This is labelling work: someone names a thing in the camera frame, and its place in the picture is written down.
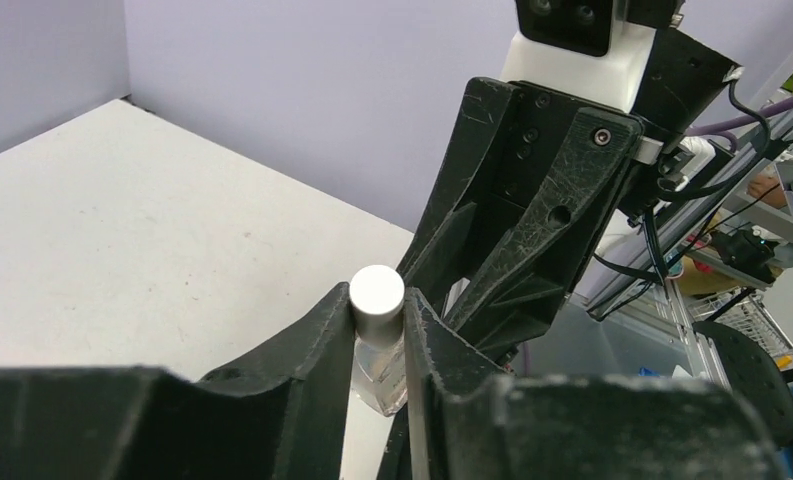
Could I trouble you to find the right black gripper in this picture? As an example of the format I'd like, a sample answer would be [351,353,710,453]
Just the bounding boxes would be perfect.
[397,27,741,361]

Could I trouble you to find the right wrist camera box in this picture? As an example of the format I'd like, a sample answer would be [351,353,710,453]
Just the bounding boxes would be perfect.
[499,0,683,113]

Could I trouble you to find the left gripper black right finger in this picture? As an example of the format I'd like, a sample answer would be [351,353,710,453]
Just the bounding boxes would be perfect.
[379,288,786,479]

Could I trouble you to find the clear nail polish bottle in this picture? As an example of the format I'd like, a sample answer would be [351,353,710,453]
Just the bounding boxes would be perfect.
[349,265,407,417]

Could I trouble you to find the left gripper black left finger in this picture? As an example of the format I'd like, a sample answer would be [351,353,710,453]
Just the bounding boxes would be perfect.
[0,283,355,479]

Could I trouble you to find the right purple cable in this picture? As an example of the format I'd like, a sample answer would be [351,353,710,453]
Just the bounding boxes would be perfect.
[684,82,793,154]

